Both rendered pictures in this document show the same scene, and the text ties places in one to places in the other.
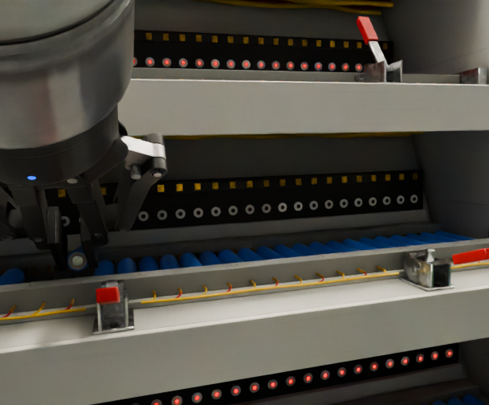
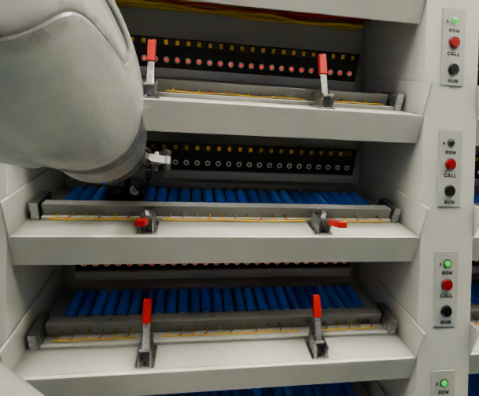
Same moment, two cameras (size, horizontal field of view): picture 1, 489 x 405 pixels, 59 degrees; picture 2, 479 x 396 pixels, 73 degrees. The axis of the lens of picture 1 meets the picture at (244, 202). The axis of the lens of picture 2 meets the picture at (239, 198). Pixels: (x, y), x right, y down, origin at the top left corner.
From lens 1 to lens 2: 0.17 m
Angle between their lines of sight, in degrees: 17
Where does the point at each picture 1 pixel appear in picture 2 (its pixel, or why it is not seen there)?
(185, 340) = (180, 242)
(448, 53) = (390, 73)
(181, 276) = (185, 207)
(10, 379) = (99, 248)
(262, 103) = (240, 117)
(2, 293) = (97, 206)
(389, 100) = (320, 119)
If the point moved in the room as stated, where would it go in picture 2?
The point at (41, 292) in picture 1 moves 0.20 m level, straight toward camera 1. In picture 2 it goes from (115, 207) to (105, 217)
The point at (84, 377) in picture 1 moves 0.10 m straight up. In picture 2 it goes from (132, 252) to (133, 182)
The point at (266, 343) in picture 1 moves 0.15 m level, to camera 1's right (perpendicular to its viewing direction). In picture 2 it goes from (220, 249) to (324, 253)
